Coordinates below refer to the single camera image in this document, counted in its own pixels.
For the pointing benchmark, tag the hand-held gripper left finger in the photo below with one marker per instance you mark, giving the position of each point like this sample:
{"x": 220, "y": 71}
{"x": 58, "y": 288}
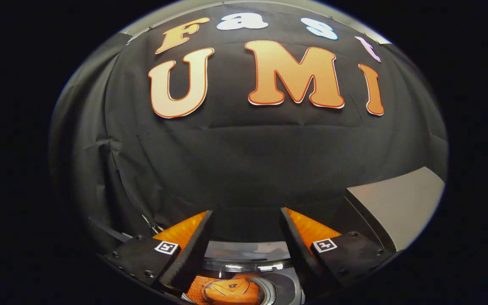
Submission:
{"x": 191, "y": 258}

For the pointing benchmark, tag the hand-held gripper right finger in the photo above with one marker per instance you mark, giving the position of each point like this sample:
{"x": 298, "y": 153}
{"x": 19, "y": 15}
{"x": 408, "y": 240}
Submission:
{"x": 299, "y": 254}

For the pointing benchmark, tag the dark glass washing machine lid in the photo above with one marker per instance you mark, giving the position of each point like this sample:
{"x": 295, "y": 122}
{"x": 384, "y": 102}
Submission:
{"x": 282, "y": 284}

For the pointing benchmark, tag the grey flat cabinet top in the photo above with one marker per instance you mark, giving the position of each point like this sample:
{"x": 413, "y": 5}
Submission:
{"x": 405, "y": 203}

